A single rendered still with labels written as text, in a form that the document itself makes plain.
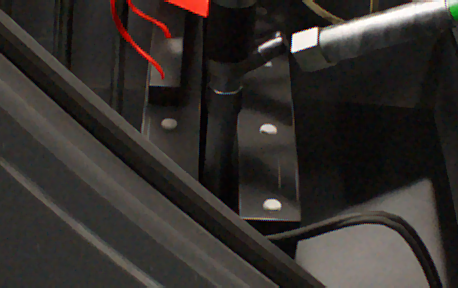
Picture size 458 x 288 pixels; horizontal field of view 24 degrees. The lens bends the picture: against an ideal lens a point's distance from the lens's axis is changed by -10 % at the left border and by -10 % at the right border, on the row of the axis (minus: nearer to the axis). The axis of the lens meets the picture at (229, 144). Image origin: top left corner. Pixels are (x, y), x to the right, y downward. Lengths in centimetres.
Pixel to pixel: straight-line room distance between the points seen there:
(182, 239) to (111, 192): 3
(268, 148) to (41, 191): 45
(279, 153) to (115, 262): 44
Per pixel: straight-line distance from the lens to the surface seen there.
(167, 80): 79
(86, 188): 31
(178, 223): 33
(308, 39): 58
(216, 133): 72
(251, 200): 72
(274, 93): 81
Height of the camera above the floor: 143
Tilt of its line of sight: 36 degrees down
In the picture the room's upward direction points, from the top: 5 degrees clockwise
